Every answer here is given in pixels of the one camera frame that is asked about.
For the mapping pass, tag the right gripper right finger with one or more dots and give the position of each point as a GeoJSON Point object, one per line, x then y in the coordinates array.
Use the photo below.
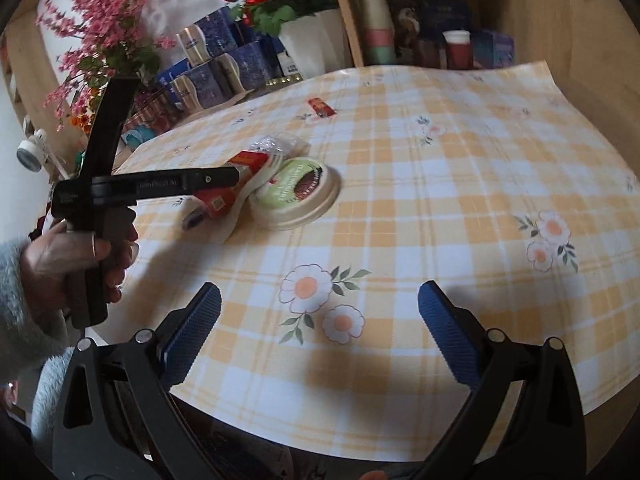
{"type": "Point", "coordinates": [456, 332]}

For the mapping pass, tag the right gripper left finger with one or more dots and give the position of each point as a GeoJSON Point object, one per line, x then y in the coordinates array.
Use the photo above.
{"type": "Point", "coordinates": [184, 331]}

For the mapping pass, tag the red white cigarette box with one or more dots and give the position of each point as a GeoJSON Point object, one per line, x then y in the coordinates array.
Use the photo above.
{"type": "Point", "coordinates": [215, 204]}

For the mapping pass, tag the clear plastic wrapper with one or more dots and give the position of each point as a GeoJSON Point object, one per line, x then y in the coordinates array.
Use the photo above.
{"type": "Point", "coordinates": [288, 145]}

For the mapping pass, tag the green noodle cup lid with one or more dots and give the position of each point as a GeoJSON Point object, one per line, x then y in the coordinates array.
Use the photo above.
{"type": "Point", "coordinates": [302, 191]}

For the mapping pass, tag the person left hand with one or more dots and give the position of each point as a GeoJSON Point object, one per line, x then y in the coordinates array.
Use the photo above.
{"type": "Point", "coordinates": [46, 262]}

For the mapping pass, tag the white desk fan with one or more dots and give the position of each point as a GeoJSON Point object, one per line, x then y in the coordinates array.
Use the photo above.
{"type": "Point", "coordinates": [35, 150]}

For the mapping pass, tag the yellow plaid tablecloth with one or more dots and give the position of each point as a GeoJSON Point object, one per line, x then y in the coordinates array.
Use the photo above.
{"type": "Point", "coordinates": [490, 184]}

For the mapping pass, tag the pink blossom branch arrangement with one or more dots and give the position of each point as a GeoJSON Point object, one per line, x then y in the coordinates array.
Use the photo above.
{"type": "Point", "coordinates": [111, 40]}

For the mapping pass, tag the small red lighter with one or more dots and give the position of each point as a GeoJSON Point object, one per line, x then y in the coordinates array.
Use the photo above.
{"type": "Point", "coordinates": [320, 108]}

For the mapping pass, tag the white flower pot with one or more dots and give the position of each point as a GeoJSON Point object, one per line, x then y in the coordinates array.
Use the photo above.
{"type": "Point", "coordinates": [317, 43]}

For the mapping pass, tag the red paper cup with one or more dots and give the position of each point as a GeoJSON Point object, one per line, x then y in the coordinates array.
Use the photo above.
{"type": "Point", "coordinates": [458, 49]}

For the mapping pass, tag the stacked pastel paper cups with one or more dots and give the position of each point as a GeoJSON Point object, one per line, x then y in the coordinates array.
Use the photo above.
{"type": "Point", "coordinates": [378, 29]}

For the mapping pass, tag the wooden shelf unit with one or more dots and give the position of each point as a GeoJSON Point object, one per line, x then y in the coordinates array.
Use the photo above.
{"type": "Point", "coordinates": [450, 10]}

